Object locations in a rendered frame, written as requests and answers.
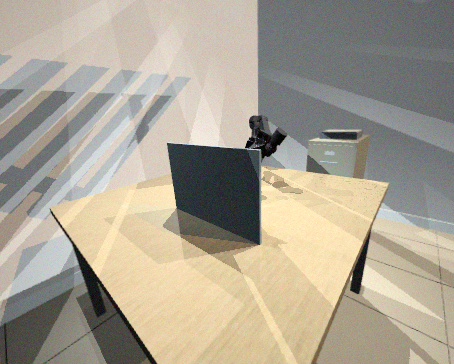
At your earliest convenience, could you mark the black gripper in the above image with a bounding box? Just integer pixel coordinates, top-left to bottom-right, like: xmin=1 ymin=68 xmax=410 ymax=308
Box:
xmin=249 ymin=130 xmax=272 ymax=158

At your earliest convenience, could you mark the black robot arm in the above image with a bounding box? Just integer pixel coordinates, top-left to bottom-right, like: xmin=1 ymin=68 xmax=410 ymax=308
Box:
xmin=245 ymin=115 xmax=287 ymax=157

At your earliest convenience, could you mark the black flat panel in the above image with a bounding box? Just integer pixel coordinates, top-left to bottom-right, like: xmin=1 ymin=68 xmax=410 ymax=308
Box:
xmin=167 ymin=143 xmax=262 ymax=245

